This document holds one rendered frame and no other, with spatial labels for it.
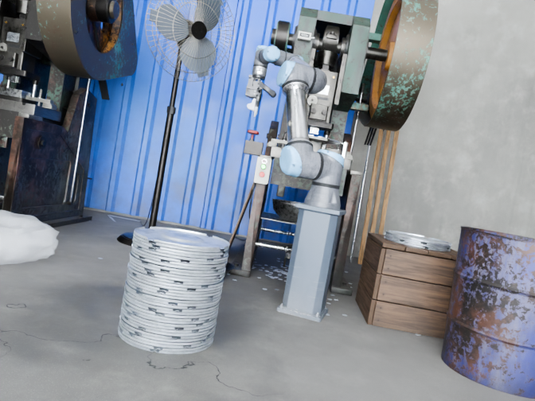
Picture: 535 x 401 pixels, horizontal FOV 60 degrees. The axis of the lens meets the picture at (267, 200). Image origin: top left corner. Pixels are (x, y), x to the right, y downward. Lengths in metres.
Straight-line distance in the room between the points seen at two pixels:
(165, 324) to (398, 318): 1.05
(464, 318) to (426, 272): 0.37
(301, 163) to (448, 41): 2.63
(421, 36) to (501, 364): 1.53
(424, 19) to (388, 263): 1.22
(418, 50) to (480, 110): 1.83
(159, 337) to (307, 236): 0.77
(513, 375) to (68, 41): 2.47
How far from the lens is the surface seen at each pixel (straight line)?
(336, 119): 2.94
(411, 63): 2.49
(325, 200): 1.89
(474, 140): 4.20
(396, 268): 2.02
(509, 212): 4.32
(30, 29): 3.07
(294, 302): 1.95
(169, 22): 2.88
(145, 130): 3.98
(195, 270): 1.33
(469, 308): 1.72
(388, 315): 2.06
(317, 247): 1.89
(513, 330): 1.68
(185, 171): 3.92
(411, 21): 2.52
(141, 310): 1.39
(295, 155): 1.83
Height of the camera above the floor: 0.54
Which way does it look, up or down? 3 degrees down
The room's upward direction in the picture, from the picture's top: 10 degrees clockwise
